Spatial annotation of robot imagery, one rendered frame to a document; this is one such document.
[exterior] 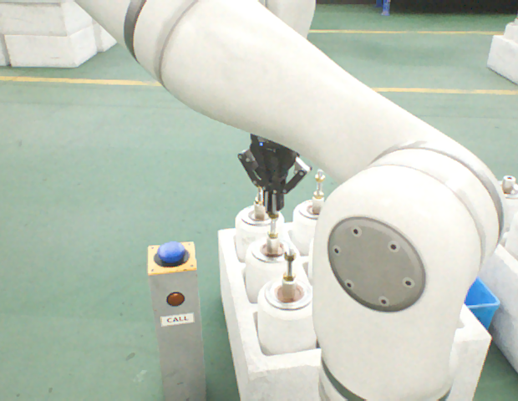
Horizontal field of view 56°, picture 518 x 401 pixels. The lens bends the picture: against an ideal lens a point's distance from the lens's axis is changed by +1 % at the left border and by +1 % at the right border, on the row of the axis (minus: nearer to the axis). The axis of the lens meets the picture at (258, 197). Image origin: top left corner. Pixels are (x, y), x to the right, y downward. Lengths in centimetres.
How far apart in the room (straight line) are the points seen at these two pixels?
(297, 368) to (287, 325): 7
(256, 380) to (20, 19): 282
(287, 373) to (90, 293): 60
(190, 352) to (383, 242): 60
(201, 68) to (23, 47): 300
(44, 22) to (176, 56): 290
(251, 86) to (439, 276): 17
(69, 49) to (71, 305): 221
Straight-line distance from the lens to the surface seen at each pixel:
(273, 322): 75
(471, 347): 88
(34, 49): 329
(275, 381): 78
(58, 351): 110
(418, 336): 29
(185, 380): 87
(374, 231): 26
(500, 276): 108
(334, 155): 35
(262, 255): 84
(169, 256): 72
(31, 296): 126
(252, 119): 35
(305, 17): 68
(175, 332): 80
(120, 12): 38
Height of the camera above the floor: 75
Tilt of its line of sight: 29 degrees down
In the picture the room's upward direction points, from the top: straight up
